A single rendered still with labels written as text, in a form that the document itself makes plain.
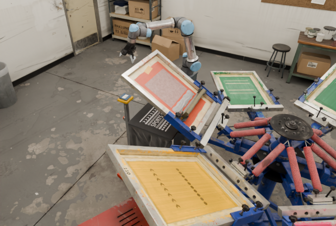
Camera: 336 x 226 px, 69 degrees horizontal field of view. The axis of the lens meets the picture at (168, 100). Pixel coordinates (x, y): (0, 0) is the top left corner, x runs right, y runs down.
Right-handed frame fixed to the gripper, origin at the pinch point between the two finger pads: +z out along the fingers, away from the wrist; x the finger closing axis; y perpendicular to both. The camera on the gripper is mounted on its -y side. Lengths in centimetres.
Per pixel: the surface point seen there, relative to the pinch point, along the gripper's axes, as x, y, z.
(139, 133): -42, -22, 52
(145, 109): -31, 5, 47
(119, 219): -77, -110, 17
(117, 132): 13, 43, 160
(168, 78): -40.8, 10.8, 1.4
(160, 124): -55, -8, 40
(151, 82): -33.5, -9.2, -0.3
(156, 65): -25.1, 13.9, -2.3
